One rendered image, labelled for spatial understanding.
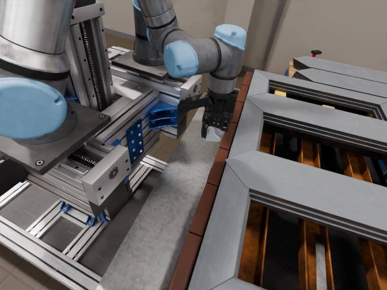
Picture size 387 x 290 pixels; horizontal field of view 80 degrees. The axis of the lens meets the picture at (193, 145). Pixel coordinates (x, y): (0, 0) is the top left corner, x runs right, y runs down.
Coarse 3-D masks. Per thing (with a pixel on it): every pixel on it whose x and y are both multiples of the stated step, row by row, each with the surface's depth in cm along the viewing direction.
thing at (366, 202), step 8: (352, 184) 76; (360, 184) 76; (368, 184) 77; (352, 192) 73; (360, 192) 74; (368, 192) 74; (360, 200) 71; (368, 200) 72; (376, 200) 72; (360, 208) 69; (368, 208) 69; (376, 208) 70; (360, 216) 67; (368, 216) 67; (376, 216) 68; (368, 224) 65; (376, 224) 66; (384, 224) 66
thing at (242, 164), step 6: (252, 150) 83; (240, 156) 81; (246, 156) 81; (252, 156) 81; (234, 162) 78; (240, 162) 78; (246, 162) 79; (234, 168) 76; (240, 168) 76; (246, 168) 77; (240, 174) 74; (246, 174) 75; (246, 180) 73; (246, 186) 71
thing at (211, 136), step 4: (208, 128) 70; (212, 128) 70; (208, 132) 71; (212, 132) 71; (208, 136) 73; (212, 136) 72; (216, 136) 72; (204, 140) 74; (208, 140) 74; (212, 140) 73; (216, 140) 73
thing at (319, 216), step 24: (312, 96) 123; (336, 96) 121; (264, 120) 104; (288, 120) 101; (384, 120) 109; (360, 144) 97; (384, 144) 95; (312, 216) 69; (336, 216) 67; (240, 240) 60; (384, 240) 66
